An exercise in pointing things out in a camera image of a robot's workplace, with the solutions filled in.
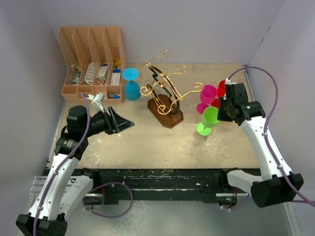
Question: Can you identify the green wine glass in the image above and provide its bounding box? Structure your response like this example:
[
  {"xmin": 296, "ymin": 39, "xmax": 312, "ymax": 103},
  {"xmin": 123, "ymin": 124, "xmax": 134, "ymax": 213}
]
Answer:
[{"xmin": 196, "ymin": 107, "xmax": 220, "ymax": 136}]

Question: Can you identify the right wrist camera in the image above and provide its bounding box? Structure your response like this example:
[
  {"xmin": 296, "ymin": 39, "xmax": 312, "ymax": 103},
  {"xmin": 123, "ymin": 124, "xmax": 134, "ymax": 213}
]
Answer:
[{"xmin": 225, "ymin": 78, "xmax": 233, "ymax": 85}]

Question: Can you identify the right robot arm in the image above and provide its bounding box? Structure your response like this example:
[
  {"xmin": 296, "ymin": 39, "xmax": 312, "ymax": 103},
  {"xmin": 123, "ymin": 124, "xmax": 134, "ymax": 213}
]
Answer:
[{"xmin": 218, "ymin": 83, "xmax": 304, "ymax": 207}]

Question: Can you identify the red wine glass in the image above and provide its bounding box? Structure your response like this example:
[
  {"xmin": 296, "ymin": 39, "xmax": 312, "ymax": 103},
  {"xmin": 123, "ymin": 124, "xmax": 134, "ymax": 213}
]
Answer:
[{"xmin": 211, "ymin": 80, "xmax": 226, "ymax": 109}]

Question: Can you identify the gold and black glass rack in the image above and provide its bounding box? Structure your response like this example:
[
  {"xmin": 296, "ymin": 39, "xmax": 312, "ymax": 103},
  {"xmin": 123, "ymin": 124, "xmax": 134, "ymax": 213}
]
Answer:
[{"xmin": 140, "ymin": 50, "xmax": 204, "ymax": 129}]

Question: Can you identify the grey and blue stamp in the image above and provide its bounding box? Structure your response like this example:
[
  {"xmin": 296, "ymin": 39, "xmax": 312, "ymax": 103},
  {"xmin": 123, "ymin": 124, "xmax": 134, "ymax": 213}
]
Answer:
[{"xmin": 108, "ymin": 92, "xmax": 121, "ymax": 99}]

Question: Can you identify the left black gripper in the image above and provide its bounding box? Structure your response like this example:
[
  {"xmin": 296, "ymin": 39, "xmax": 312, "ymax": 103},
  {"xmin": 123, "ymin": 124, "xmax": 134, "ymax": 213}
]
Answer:
[{"xmin": 82, "ymin": 106, "xmax": 133, "ymax": 137}]

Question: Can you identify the green and white box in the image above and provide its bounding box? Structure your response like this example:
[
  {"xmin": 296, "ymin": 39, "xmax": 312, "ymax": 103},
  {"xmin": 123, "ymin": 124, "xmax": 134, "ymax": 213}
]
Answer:
[{"xmin": 96, "ymin": 66, "xmax": 108, "ymax": 82}]

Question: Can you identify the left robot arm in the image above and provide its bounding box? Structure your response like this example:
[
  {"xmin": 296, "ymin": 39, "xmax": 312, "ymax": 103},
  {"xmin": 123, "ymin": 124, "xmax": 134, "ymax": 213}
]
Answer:
[{"xmin": 16, "ymin": 105, "xmax": 134, "ymax": 236}]

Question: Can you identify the peach plastic desk organizer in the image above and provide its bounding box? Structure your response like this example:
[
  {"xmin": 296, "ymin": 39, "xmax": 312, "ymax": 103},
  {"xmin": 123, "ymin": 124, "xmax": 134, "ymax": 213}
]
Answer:
[{"xmin": 58, "ymin": 26, "xmax": 127, "ymax": 104}]

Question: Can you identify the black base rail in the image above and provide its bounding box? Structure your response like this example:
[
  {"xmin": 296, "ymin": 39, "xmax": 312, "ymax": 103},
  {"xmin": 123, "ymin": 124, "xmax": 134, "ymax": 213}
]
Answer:
[{"xmin": 44, "ymin": 168, "xmax": 249, "ymax": 205}]

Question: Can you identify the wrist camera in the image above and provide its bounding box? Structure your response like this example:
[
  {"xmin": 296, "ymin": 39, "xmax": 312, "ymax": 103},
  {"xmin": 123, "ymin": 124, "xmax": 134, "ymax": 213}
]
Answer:
[
  {"xmin": 225, "ymin": 78, "xmax": 233, "ymax": 85},
  {"xmin": 88, "ymin": 92, "xmax": 106, "ymax": 112}
]

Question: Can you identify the yellow round item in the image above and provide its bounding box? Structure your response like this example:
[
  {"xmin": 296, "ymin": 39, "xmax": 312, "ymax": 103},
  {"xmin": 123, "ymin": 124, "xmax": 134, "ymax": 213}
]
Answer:
[{"xmin": 114, "ymin": 58, "xmax": 121, "ymax": 67}]

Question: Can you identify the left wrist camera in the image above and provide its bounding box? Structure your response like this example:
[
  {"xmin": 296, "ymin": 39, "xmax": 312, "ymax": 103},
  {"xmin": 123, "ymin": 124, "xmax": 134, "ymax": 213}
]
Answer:
[{"xmin": 88, "ymin": 92, "xmax": 106, "ymax": 112}]

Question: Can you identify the white instruction card box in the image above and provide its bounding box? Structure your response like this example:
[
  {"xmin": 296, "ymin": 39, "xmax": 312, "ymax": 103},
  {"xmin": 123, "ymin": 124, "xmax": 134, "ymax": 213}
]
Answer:
[{"xmin": 110, "ymin": 69, "xmax": 121, "ymax": 86}]

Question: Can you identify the pink wine glass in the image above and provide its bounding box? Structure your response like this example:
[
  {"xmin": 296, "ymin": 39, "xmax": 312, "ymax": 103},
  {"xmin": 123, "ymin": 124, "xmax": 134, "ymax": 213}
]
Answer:
[{"xmin": 196, "ymin": 85, "xmax": 218, "ymax": 114}]

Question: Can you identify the blue wine glass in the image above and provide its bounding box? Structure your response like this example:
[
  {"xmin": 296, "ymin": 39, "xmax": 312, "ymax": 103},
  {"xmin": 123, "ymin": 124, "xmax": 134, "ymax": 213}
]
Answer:
[{"xmin": 123, "ymin": 67, "xmax": 141, "ymax": 101}]

